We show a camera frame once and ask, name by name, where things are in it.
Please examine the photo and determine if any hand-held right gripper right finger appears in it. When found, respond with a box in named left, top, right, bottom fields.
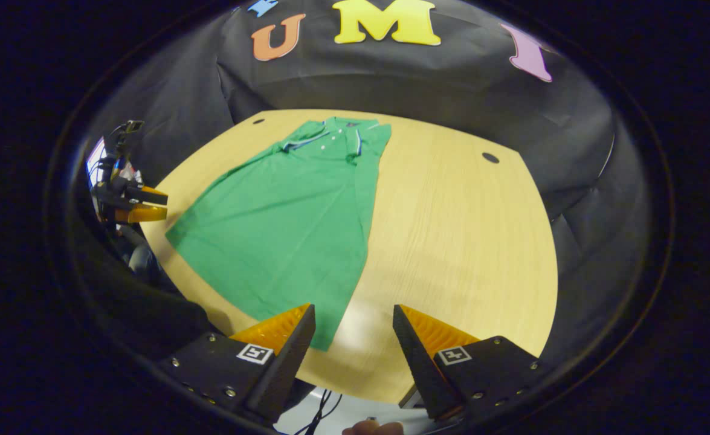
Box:
left=392, top=304, right=552, bottom=422

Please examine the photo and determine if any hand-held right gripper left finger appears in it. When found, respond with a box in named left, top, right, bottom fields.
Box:
left=157, top=303, right=317, bottom=424

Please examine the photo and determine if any green T-shirt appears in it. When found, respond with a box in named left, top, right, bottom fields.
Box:
left=166, top=117, right=392, bottom=352

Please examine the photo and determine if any black floor cable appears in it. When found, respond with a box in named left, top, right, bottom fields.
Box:
left=294, top=390, right=343, bottom=435

